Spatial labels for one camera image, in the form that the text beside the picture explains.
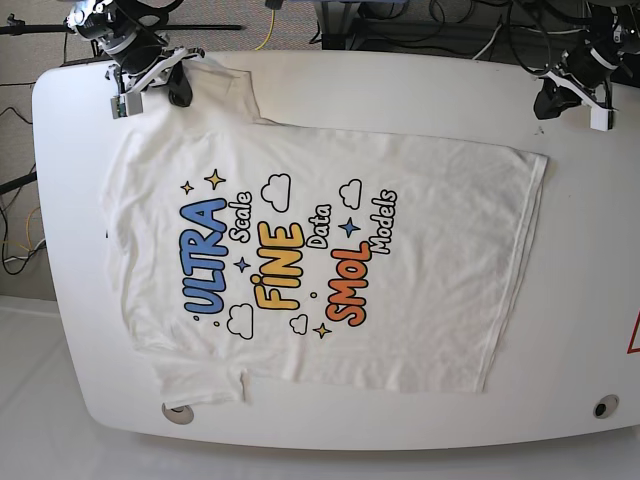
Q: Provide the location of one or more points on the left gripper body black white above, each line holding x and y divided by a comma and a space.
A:
587, 72

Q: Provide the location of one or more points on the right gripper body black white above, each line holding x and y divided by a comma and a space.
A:
165, 70

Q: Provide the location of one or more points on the white printed T-shirt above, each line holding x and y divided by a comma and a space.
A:
240, 247

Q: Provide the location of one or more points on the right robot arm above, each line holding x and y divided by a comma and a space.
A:
126, 32

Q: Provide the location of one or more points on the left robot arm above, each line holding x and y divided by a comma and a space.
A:
611, 27

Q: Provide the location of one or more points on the black tripod bar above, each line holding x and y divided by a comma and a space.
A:
22, 29

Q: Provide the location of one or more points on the table grommet right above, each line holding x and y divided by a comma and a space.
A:
606, 406

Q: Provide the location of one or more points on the table grommet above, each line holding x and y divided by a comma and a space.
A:
606, 406
181, 415

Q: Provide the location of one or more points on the table grommet left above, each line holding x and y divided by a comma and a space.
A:
181, 415

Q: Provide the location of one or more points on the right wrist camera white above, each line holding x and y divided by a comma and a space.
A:
126, 105

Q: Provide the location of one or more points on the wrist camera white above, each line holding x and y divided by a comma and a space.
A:
602, 119
126, 105

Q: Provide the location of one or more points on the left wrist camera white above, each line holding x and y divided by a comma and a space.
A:
602, 119

